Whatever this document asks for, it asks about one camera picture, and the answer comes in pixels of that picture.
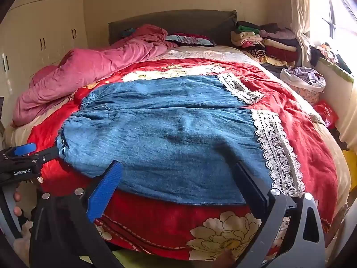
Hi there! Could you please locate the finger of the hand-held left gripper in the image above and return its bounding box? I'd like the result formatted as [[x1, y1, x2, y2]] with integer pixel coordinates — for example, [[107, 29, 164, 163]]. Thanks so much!
[[33, 146, 60, 165], [13, 143, 37, 157]]

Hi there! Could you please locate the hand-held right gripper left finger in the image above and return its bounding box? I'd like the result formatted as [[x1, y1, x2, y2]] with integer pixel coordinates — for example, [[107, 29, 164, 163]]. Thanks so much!
[[29, 160, 125, 268]]

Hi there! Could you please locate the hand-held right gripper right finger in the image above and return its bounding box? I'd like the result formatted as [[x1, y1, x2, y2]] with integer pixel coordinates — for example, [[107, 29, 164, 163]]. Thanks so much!
[[234, 161, 326, 268]]

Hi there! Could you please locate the blue denim pants lace trim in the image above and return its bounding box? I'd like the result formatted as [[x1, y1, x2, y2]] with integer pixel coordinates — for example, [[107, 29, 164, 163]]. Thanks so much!
[[56, 73, 306, 205]]

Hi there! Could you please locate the person's left hand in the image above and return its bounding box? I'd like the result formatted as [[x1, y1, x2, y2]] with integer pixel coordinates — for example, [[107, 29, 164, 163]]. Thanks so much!
[[12, 190, 24, 218]]

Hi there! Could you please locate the white fluffy item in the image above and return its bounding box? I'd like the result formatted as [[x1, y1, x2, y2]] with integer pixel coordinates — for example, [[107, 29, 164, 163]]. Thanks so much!
[[12, 220, 34, 266]]

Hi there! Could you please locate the yellow-green garment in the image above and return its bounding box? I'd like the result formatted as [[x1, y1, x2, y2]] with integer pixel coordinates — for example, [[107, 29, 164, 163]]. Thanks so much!
[[112, 249, 196, 268]]

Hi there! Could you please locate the red floral blanket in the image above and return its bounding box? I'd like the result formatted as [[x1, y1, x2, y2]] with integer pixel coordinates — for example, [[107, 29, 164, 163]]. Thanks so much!
[[26, 57, 339, 261]]

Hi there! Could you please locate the pink quilt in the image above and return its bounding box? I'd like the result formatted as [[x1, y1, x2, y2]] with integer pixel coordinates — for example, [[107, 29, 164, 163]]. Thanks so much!
[[12, 25, 179, 127]]

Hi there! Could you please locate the yellow container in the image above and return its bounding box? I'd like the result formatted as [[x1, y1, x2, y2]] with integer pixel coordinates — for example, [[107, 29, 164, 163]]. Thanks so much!
[[342, 149, 357, 191]]

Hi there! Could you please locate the red plastic bag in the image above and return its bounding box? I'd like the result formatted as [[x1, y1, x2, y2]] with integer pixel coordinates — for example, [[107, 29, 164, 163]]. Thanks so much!
[[312, 99, 340, 129]]

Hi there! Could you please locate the white bag of clothes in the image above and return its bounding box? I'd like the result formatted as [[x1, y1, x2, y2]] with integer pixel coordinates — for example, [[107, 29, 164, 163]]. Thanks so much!
[[280, 66, 326, 93]]

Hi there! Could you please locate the cream wardrobe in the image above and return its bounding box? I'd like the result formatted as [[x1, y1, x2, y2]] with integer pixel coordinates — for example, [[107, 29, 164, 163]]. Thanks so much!
[[0, 0, 89, 112]]

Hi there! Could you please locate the pile of folded clothes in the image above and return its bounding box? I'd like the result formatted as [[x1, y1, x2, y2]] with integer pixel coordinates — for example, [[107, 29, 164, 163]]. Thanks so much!
[[230, 21, 303, 68]]

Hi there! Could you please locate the clothes heap on windowsill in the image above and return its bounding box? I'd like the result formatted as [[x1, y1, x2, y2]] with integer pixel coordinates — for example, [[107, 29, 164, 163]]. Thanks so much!
[[309, 42, 355, 83]]

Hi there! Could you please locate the dark floral pillow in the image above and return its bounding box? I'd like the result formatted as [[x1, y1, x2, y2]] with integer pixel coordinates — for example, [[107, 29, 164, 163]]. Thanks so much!
[[164, 33, 217, 47]]

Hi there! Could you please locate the grey padded headboard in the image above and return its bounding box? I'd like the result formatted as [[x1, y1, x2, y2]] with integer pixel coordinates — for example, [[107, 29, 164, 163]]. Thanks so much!
[[108, 10, 237, 47]]

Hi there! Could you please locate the cream curtain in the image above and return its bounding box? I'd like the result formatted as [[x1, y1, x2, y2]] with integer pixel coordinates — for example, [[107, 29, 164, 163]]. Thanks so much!
[[288, 0, 312, 63]]

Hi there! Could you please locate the window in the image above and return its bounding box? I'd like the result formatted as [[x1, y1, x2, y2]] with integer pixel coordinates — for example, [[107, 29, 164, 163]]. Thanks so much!
[[307, 0, 357, 49]]

